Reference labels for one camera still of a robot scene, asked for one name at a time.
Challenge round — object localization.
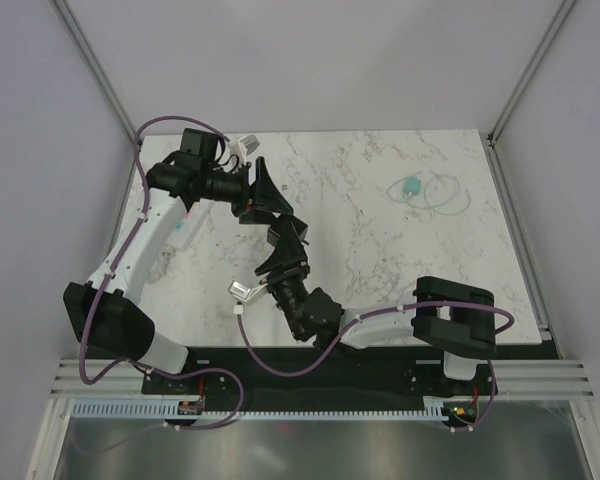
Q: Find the left aluminium frame post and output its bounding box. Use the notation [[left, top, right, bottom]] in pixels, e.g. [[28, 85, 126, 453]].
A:
[[50, 0, 135, 142]]

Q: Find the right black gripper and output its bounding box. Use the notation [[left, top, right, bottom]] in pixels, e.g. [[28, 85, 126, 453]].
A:
[[255, 222, 310, 340]]

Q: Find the right aluminium frame post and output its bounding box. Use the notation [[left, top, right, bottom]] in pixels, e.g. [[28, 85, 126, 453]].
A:
[[485, 0, 579, 149]]

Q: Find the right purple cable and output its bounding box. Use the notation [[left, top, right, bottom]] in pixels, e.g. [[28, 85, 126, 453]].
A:
[[235, 305, 512, 434]]

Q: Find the white power strip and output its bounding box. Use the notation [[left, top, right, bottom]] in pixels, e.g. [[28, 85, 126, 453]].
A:
[[166, 203, 213, 251]]

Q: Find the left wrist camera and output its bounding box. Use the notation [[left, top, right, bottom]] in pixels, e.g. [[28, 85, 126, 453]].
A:
[[228, 134, 260, 157]]

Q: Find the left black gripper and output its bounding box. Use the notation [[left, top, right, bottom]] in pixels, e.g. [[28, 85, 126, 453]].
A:
[[203, 158, 294, 227]]

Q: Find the teal charger adapter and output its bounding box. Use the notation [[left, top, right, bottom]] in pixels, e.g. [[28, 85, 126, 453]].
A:
[[401, 175, 422, 197]]

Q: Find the thin teal cable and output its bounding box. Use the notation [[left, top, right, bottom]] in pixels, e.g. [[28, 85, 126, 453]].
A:
[[385, 170, 474, 217]]

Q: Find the aluminium front rail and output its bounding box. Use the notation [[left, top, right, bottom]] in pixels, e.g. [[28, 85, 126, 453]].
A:
[[48, 357, 596, 401]]

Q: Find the white slotted cable duct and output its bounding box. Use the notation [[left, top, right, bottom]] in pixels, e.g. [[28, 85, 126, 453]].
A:
[[71, 397, 451, 421]]

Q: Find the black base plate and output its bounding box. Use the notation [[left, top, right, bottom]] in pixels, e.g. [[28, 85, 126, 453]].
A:
[[142, 347, 497, 411]]

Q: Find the aluminium frame post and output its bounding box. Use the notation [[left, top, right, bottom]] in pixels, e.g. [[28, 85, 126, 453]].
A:
[[485, 0, 579, 149], [50, 0, 135, 142]]

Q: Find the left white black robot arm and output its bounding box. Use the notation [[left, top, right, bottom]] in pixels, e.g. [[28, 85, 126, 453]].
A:
[[63, 128, 293, 393]]

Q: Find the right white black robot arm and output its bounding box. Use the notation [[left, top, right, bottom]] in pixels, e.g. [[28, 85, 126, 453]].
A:
[[255, 214, 497, 394]]

